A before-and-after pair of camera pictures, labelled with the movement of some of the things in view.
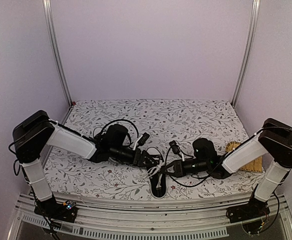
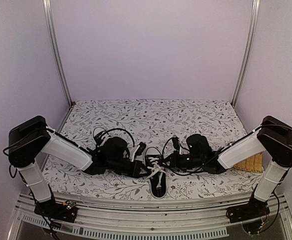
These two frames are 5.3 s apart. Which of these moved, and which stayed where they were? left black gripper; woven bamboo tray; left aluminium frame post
Moved: left black gripper
Stayed: left aluminium frame post; woven bamboo tray
